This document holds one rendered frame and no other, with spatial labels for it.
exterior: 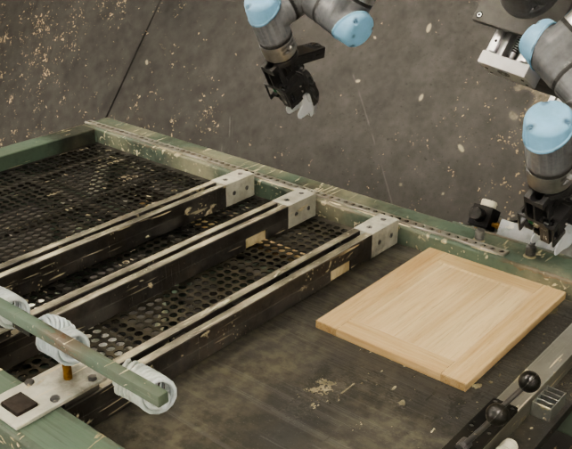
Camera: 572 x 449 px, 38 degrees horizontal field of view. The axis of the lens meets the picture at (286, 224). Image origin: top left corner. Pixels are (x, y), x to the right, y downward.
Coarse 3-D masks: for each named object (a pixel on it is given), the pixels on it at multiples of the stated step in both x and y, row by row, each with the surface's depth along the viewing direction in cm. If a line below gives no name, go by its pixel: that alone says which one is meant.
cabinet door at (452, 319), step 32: (416, 256) 215; (448, 256) 215; (384, 288) 199; (416, 288) 200; (448, 288) 200; (480, 288) 200; (512, 288) 200; (544, 288) 200; (320, 320) 186; (352, 320) 186; (384, 320) 186; (416, 320) 186; (448, 320) 187; (480, 320) 187; (512, 320) 186; (384, 352) 175; (416, 352) 174; (448, 352) 175; (480, 352) 174; (448, 384) 167
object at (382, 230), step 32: (384, 224) 219; (320, 256) 205; (352, 256) 209; (256, 288) 188; (288, 288) 191; (320, 288) 202; (64, 320) 146; (192, 320) 175; (224, 320) 176; (256, 320) 185; (128, 352) 164; (160, 352) 164; (192, 352) 170; (32, 384) 147; (64, 384) 148; (96, 384) 149; (0, 416) 140; (32, 416) 140; (96, 416) 154
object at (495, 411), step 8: (488, 408) 135; (496, 408) 134; (504, 408) 135; (488, 416) 135; (496, 416) 134; (504, 416) 134; (488, 424) 137; (496, 424) 134; (504, 424) 135; (480, 432) 139; (464, 440) 142; (472, 440) 140; (464, 448) 141
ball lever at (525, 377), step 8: (520, 376) 144; (528, 376) 143; (536, 376) 143; (520, 384) 143; (528, 384) 142; (536, 384) 142; (520, 392) 146; (528, 392) 143; (504, 400) 149; (512, 400) 147
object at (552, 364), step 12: (564, 336) 176; (552, 348) 172; (564, 348) 172; (540, 360) 168; (552, 360) 168; (564, 360) 168; (540, 372) 164; (552, 372) 164; (564, 372) 169; (516, 384) 161; (552, 384) 165; (504, 396) 157; (528, 396) 157; (528, 408) 157; (516, 420) 153; (504, 432) 150; (492, 444) 146
